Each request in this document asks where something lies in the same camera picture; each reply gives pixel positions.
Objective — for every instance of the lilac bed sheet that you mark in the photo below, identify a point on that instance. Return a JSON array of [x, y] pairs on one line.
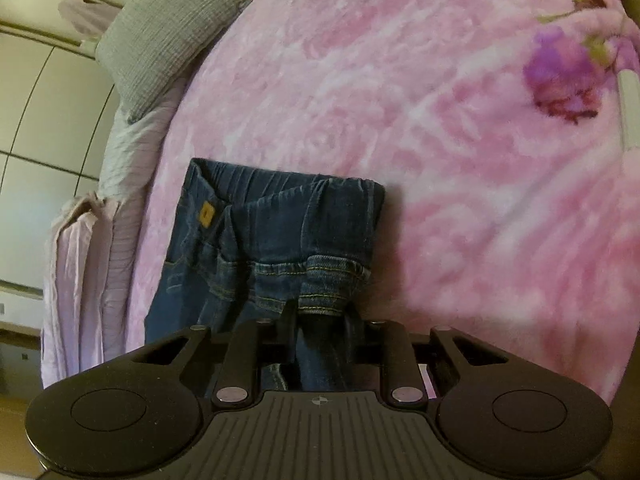
[[90, 270]]

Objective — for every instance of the white wardrobe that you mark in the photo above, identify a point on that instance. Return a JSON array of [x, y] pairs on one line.
[[40, 125]]

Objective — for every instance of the pink floral blanket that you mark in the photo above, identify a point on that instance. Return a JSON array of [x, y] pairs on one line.
[[450, 185]]

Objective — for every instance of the lilac pillow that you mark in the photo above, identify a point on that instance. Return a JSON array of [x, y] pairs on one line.
[[85, 12]]

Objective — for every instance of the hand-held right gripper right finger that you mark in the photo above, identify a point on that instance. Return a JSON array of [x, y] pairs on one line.
[[356, 331]]

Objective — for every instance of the grey ribbed pillow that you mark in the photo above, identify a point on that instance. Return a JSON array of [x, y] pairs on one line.
[[160, 35]]

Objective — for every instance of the blue denim jeans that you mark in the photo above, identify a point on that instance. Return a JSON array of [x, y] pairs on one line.
[[280, 220]]

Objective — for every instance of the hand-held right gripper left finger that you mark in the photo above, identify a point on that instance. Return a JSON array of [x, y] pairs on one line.
[[287, 331]]

